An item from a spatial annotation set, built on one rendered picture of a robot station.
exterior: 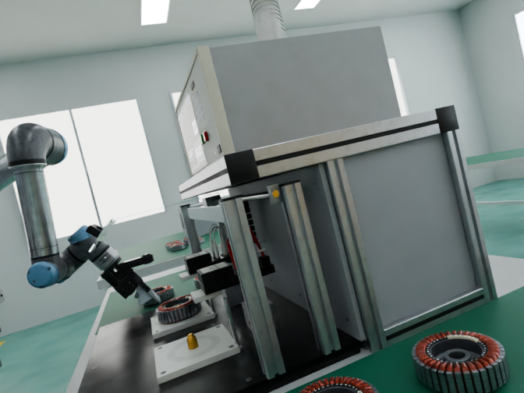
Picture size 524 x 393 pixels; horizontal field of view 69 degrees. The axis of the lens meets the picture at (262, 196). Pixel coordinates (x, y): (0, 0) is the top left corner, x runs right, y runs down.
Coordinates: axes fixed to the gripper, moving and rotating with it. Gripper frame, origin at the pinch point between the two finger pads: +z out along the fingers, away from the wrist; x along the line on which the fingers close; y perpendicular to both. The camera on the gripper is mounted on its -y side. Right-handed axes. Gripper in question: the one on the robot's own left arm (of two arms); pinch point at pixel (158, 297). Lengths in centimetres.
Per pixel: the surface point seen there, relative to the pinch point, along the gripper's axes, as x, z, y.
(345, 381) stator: 96, 2, -9
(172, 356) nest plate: 63, -5, 5
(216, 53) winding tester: 75, -41, -38
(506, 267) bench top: 82, 33, -55
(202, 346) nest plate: 64, -3, 0
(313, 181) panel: 83, -15, -32
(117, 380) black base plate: 59, -10, 14
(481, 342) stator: 102, 11, -25
